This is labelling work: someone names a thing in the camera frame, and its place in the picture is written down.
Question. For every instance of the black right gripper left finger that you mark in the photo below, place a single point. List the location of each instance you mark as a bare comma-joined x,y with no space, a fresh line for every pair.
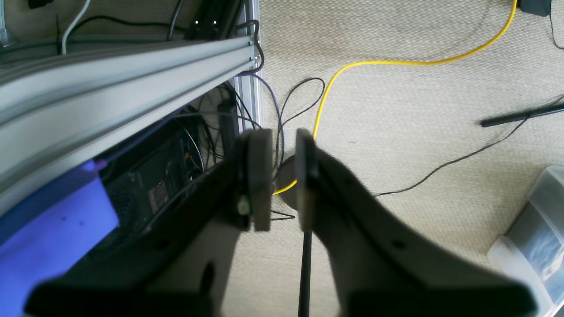
180,266

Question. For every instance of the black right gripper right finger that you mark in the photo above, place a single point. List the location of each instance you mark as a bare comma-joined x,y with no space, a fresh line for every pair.
383,268

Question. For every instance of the black computer tower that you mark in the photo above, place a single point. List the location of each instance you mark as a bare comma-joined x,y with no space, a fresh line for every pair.
142,180

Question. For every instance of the clear plastic storage box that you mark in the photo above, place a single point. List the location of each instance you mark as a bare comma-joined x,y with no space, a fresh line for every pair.
532,249

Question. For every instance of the black tripod leg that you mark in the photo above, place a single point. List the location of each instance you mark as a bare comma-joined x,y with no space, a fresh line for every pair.
525,115

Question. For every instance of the aluminium frame rail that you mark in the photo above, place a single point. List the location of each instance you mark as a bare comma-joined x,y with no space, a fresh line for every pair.
66,101

